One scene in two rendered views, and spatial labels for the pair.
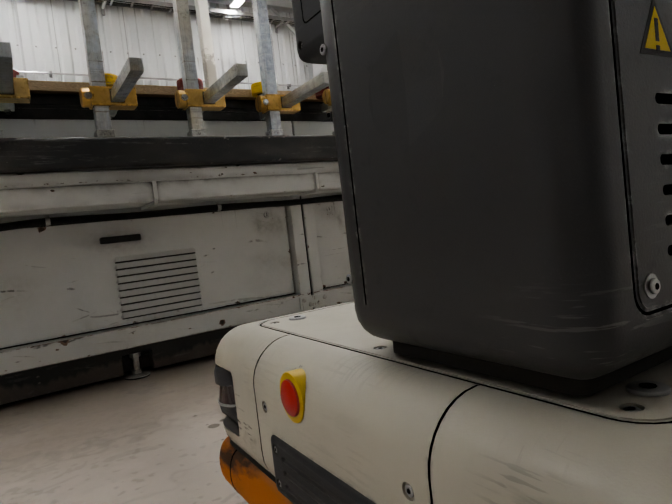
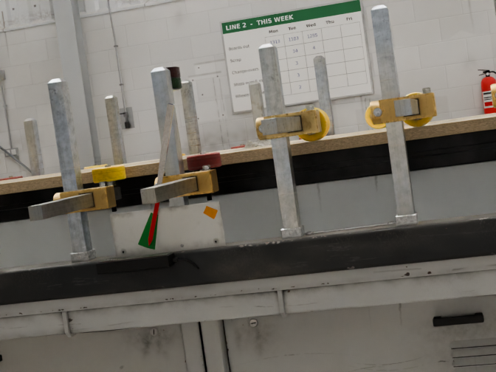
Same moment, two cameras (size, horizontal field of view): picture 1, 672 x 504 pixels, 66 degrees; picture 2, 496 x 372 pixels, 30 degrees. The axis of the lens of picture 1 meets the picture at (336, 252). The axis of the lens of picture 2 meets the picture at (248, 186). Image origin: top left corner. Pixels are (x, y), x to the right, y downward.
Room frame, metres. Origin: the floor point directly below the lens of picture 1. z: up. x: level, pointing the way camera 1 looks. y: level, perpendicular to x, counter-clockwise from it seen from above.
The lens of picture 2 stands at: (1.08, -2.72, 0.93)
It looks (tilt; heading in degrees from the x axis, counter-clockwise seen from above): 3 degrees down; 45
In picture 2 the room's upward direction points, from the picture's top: 8 degrees counter-clockwise
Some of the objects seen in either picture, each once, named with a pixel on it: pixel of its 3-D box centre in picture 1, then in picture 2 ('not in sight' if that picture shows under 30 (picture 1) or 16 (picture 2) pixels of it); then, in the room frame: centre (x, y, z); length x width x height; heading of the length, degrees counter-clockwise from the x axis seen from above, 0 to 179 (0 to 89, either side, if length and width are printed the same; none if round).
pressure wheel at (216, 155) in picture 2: not in sight; (206, 176); (2.55, -1.11, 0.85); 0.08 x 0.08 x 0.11
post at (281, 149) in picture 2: not in sight; (282, 153); (2.57, -1.34, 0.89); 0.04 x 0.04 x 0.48; 31
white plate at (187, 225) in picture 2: not in sight; (167, 229); (2.40, -1.12, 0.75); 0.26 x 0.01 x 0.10; 121
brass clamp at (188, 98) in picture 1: (200, 100); not in sight; (1.54, 0.34, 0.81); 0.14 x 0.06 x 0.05; 121
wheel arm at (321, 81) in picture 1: (292, 99); not in sight; (1.62, 0.08, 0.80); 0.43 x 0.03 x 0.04; 31
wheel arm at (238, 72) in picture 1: (213, 94); not in sight; (1.49, 0.29, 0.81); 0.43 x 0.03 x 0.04; 31
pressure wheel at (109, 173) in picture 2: not in sight; (111, 188); (2.44, -0.88, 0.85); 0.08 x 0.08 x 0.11
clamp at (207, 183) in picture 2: not in sight; (186, 184); (2.45, -1.15, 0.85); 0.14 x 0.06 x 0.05; 121
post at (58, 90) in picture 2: not in sight; (72, 181); (2.31, -0.92, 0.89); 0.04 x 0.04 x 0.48; 31
